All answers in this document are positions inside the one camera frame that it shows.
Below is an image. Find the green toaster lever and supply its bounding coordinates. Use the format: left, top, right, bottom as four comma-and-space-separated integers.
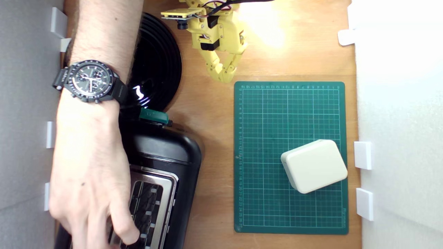
139, 107, 173, 126

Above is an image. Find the black two-slot toaster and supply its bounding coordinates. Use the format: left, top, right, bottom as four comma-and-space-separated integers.
54, 118, 202, 249

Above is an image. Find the person's hand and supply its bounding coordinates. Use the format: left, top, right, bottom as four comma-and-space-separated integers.
48, 92, 141, 249

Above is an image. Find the black plate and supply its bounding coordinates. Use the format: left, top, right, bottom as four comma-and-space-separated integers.
119, 12, 183, 113

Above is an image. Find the green cutting mat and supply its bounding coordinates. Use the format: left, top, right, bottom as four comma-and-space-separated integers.
234, 81, 349, 235

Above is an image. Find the black wristwatch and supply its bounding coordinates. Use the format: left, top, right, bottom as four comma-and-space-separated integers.
52, 60, 129, 104

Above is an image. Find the white block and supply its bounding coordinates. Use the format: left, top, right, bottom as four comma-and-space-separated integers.
280, 139, 348, 194

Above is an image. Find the yellow wrist camera mount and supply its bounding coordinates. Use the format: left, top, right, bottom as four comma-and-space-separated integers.
161, 8, 203, 30

